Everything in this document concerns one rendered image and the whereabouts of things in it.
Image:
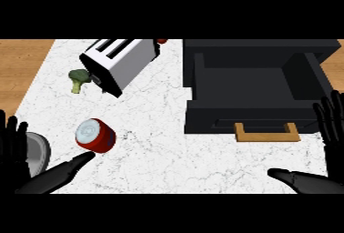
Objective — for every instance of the black drawer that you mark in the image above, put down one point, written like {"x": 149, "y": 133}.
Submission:
{"x": 244, "y": 83}
{"x": 206, "y": 116}

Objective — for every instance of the white and black toaster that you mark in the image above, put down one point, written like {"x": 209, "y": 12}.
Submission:
{"x": 127, "y": 60}

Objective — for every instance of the black drawer front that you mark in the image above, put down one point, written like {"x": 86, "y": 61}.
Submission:
{"x": 206, "y": 116}

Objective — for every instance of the green broccoli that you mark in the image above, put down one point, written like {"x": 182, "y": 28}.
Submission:
{"x": 79, "y": 77}

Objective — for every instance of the red can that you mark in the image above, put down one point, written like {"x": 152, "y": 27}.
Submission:
{"x": 99, "y": 136}

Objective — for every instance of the small red tomato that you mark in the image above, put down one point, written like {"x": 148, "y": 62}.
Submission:
{"x": 161, "y": 40}

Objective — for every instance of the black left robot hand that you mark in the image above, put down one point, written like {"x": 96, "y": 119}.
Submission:
{"x": 49, "y": 179}

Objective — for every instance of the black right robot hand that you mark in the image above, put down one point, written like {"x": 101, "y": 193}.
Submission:
{"x": 334, "y": 136}

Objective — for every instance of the black cabinet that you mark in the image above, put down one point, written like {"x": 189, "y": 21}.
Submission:
{"x": 260, "y": 46}

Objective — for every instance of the grey plate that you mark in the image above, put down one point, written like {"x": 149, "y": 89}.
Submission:
{"x": 39, "y": 154}

